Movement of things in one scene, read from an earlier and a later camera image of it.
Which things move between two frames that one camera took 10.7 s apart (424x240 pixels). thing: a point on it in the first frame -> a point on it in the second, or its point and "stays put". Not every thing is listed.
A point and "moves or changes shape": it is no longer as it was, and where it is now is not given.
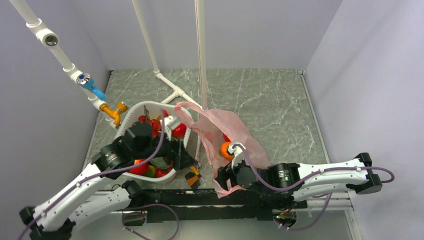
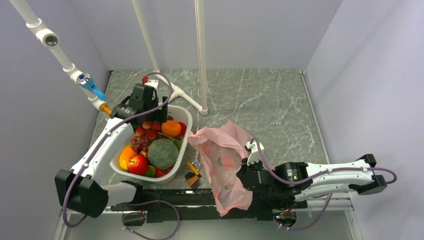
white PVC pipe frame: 200,11 stays put
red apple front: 141,169 stays put
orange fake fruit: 224,148 -> 171,128
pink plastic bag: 217,126 moves or changes shape
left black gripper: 178,155 -> 160,116
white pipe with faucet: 111,113 stays put
